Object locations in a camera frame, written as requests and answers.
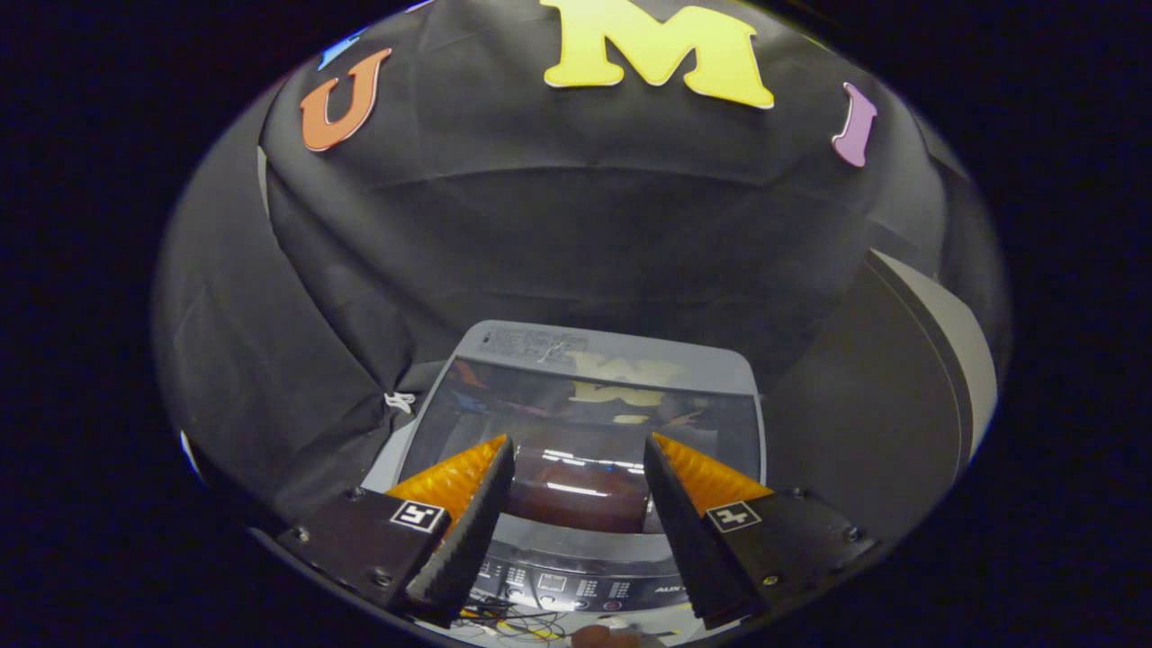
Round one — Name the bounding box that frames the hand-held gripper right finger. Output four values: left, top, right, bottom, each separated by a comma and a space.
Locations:
643, 432, 878, 631

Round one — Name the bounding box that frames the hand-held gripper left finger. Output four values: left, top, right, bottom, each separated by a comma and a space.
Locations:
277, 435, 516, 628

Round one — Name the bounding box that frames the dark washing machine lid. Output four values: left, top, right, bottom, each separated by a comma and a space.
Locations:
396, 357, 766, 541

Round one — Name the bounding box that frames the grey washing machine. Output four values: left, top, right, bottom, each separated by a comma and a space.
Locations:
360, 319, 768, 633

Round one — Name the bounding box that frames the thin black cable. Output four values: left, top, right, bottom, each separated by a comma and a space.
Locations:
457, 601, 581, 642

